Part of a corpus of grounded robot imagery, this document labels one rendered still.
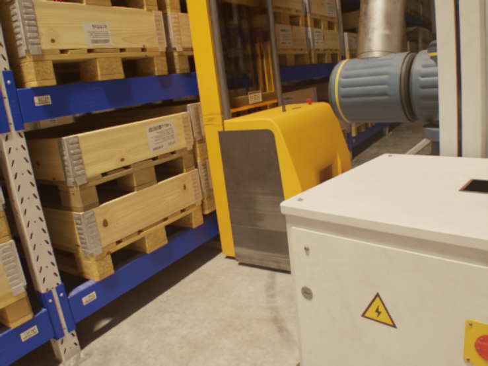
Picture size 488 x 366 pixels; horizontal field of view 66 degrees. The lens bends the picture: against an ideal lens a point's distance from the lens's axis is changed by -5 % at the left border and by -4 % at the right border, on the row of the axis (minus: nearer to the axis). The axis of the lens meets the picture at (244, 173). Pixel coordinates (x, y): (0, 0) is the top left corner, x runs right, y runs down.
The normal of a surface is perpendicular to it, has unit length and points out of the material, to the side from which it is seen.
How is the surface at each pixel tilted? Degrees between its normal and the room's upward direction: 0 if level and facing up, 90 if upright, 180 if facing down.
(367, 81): 74
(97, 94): 90
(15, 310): 90
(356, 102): 107
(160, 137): 90
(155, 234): 90
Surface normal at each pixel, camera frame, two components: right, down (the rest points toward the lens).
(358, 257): -0.70, 0.25
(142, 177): 0.83, 0.03
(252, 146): -0.54, 0.25
